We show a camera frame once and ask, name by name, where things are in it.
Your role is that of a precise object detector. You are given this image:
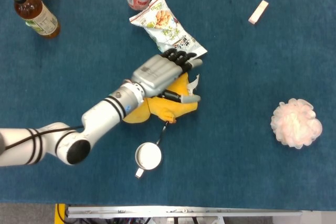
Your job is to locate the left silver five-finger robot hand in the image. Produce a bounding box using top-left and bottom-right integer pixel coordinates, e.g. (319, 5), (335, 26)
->
(130, 48), (204, 104)

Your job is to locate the yellow plush duck toy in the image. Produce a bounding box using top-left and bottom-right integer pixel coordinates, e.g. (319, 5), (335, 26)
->
(122, 71), (202, 125)

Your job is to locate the green white snack bag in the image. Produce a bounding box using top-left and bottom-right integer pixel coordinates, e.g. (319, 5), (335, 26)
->
(129, 0), (208, 58)

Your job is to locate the steel long-spout pitcher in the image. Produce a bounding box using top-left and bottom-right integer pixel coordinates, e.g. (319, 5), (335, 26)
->
(134, 121), (169, 179)

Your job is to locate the blue felt table cloth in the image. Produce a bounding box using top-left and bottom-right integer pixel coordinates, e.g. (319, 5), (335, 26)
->
(0, 0), (336, 211)

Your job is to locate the pink white eraser block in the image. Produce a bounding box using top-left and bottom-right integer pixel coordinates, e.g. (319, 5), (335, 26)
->
(248, 0), (269, 25)

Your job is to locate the amber tea bottle green label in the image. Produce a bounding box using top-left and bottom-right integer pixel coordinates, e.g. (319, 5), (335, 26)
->
(12, 0), (61, 39)

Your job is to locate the pink mesh bath pouf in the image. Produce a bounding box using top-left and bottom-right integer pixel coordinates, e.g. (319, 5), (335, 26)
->
(270, 98), (323, 150)

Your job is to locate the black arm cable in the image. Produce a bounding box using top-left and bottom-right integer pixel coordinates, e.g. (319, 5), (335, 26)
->
(5, 125), (85, 150)

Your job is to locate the aluminium frame rail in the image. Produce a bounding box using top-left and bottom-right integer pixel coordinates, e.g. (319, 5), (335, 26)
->
(64, 205), (304, 219)

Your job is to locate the yellow frame post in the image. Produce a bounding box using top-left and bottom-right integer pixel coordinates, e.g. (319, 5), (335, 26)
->
(54, 203), (66, 224)

